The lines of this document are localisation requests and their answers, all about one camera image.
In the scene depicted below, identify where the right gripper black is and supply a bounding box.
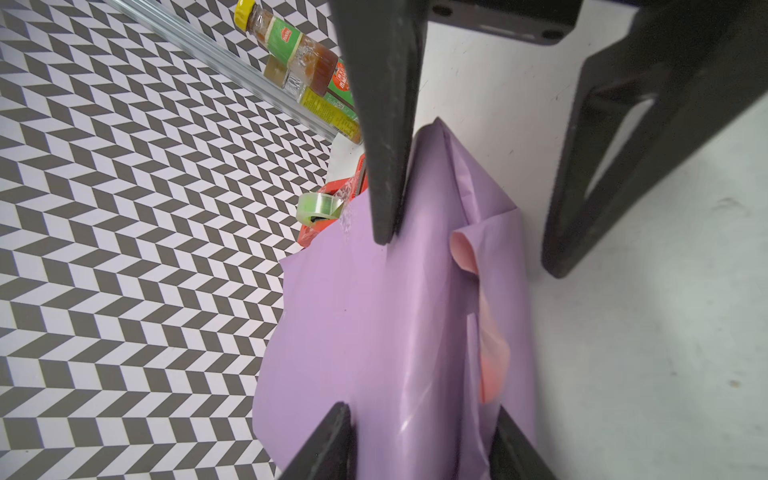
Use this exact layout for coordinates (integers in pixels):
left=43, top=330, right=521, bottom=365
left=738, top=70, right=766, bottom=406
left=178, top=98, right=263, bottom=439
left=330, top=0, right=767, bottom=278

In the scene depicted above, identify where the red tape dispenser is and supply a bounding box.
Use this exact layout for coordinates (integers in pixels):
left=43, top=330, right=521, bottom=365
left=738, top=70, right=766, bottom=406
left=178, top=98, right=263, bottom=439
left=296, top=153, right=368, bottom=248

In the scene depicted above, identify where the pink wrapping paper sheet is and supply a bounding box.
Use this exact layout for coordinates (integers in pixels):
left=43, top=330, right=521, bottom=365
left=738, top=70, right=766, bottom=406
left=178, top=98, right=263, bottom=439
left=252, top=120, right=536, bottom=479

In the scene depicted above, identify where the green sauce bottle yellow cap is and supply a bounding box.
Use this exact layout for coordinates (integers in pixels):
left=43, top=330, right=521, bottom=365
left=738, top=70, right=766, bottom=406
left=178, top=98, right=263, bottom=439
left=232, top=0, right=365, bottom=145

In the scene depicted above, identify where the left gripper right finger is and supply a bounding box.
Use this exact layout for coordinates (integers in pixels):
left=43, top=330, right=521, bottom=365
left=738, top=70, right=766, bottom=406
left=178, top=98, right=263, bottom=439
left=489, top=407, right=557, bottom=480

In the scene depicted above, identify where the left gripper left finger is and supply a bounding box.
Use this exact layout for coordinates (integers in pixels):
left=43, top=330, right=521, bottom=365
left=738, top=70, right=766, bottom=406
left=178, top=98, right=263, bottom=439
left=280, top=402, right=356, bottom=480

